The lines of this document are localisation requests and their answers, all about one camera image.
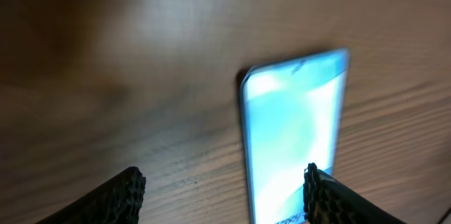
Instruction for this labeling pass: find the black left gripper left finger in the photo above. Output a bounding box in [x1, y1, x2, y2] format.
[37, 166, 146, 224]

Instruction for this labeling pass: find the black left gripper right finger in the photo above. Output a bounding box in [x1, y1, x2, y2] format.
[303, 163, 404, 224]

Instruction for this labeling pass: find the Galaxy S24+ smartphone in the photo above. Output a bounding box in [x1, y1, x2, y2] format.
[240, 49, 349, 223]

